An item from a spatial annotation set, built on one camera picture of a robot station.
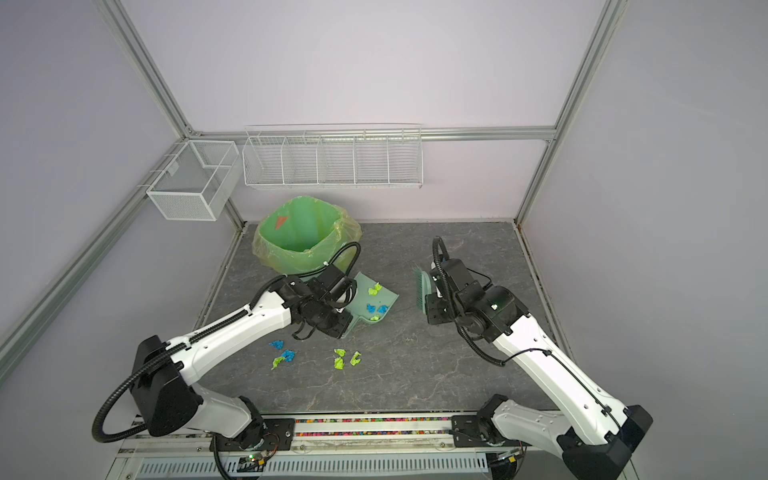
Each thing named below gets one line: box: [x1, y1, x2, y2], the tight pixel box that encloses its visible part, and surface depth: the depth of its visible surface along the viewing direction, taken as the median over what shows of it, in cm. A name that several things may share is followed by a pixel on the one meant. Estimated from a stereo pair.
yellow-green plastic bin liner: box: [252, 196, 363, 275], surface depth 90 cm
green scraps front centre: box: [333, 348, 362, 370], surface depth 86 cm
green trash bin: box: [252, 196, 362, 276], surface depth 90 cm
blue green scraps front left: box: [268, 340, 297, 371], surface depth 87 cm
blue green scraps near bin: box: [367, 282, 389, 321], surface depth 88 cm
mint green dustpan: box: [340, 271, 400, 339], surface depth 88 cm
